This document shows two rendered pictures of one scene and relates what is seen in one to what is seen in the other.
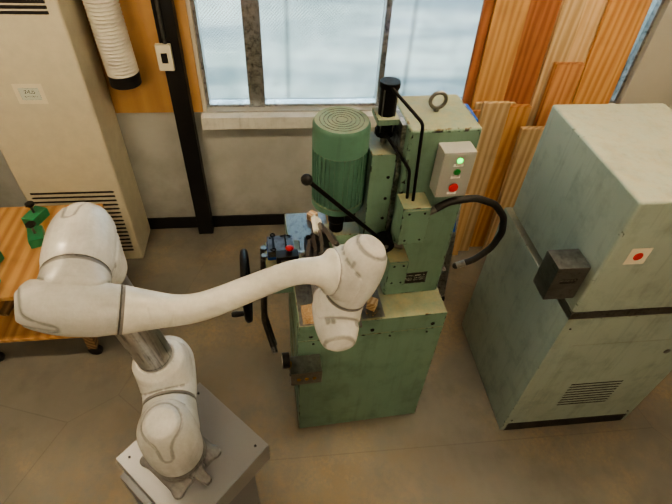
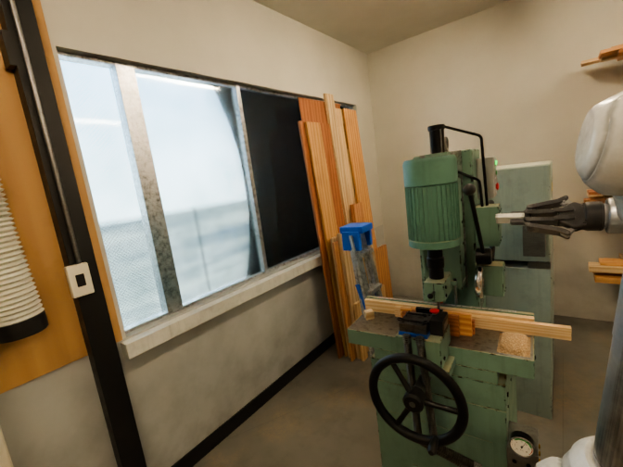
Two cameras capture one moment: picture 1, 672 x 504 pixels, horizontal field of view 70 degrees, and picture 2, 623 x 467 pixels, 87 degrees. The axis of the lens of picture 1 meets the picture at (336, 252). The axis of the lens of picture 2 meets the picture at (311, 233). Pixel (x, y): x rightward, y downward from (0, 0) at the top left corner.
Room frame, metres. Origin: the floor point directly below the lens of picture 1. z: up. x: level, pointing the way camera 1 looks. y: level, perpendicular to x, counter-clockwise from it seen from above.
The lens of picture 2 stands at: (0.77, 1.10, 1.49)
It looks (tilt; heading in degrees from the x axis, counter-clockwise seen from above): 10 degrees down; 317
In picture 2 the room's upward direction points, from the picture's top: 7 degrees counter-clockwise
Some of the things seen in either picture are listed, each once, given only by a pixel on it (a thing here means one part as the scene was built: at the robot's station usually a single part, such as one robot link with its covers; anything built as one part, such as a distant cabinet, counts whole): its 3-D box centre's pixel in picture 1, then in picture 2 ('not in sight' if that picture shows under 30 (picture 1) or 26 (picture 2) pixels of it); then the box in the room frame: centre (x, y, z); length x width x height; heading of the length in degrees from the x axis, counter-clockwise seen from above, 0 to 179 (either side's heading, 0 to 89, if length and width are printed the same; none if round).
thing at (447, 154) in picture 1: (452, 169); (487, 177); (1.22, -0.34, 1.40); 0.10 x 0.06 x 0.16; 102
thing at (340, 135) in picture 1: (339, 163); (431, 202); (1.30, 0.01, 1.35); 0.18 x 0.18 x 0.31
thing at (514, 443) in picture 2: (286, 361); (521, 445); (1.00, 0.16, 0.65); 0.06 x 0.04 x 0.08; 12
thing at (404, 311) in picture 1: (361, 284); (449, 341); (1.32, -0.11, 0.76); 0.57 x 0.45 x 0.09; 102
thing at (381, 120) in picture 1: (388, 108); (438, 148); (1.33, -0.13, 1.53); 0.08 x 0.08 x 0.17; 12
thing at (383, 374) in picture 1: (354, 340); (453, 426); (1.32, -0.11, 0.35); 0.58 x 0.45 x 0.71; 102
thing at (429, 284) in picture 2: (340, 237); (438, 287); (1.30, -0.01, 1.03); 0.14 x 0.07 x 0.09; 102
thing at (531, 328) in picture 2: not in sight; (471, 321); (1.19, -0.02, 0.92); 0.55 x 0.02 x 0.04; 12
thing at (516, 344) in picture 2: (319, 310); (514, 340); (1.04, 0.04, 0.91); 0.12 x 0.09 x 0.03; 102
